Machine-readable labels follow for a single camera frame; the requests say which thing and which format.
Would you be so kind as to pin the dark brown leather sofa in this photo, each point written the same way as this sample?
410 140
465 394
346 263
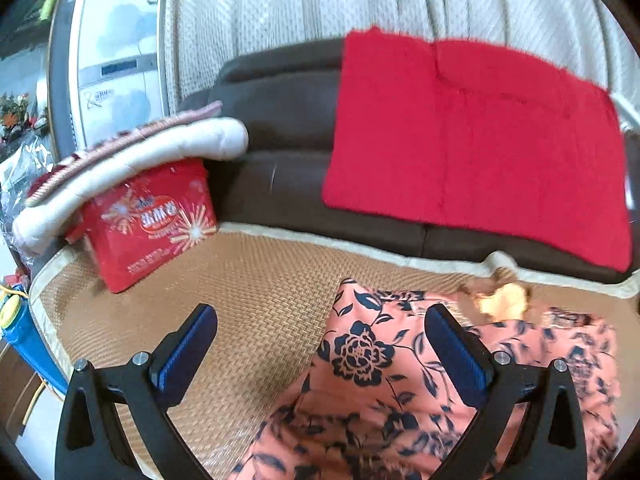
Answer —
280 175

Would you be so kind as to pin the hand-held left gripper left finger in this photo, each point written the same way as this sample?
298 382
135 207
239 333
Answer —
187 355

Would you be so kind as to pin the pink floral garment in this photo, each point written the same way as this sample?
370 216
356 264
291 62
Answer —
370 360

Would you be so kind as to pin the red printed box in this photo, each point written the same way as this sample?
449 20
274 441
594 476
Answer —
150 240

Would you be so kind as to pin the woven rattan mat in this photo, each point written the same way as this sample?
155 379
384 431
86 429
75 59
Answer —
260 280

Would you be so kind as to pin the colourful flower arrangement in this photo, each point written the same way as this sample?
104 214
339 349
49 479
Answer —
15 115

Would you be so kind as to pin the white pink rolled blanket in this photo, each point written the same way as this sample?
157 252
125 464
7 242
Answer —
200 140

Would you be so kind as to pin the red cushion cover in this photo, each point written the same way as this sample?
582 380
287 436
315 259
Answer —
475 150

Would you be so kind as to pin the blue plastic container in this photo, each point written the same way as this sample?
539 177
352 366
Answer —
25 345

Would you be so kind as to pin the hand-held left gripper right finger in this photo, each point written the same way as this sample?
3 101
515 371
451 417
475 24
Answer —
457 355

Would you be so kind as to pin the clear plastic bag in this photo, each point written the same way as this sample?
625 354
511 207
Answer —
20 175

